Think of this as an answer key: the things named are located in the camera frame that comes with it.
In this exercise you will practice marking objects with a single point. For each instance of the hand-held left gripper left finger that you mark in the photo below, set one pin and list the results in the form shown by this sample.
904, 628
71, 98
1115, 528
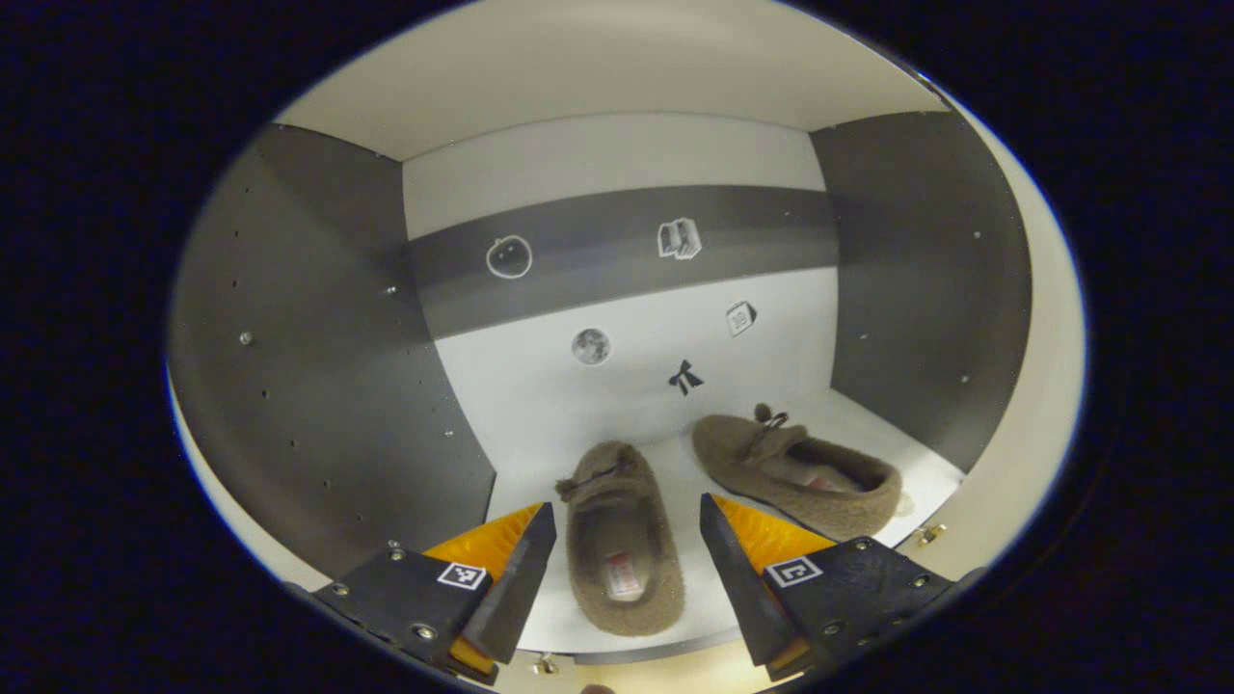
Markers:
511, 598

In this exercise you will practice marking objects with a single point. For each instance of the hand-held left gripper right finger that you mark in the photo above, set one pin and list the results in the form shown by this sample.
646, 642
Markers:
742, 588

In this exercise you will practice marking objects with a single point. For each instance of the brown fuzzy shoe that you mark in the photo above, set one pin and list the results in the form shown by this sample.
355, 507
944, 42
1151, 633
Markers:
742, 453
617, 492

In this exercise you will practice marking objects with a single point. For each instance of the white shoe cabinet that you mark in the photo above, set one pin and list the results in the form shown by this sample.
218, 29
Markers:
617, 318

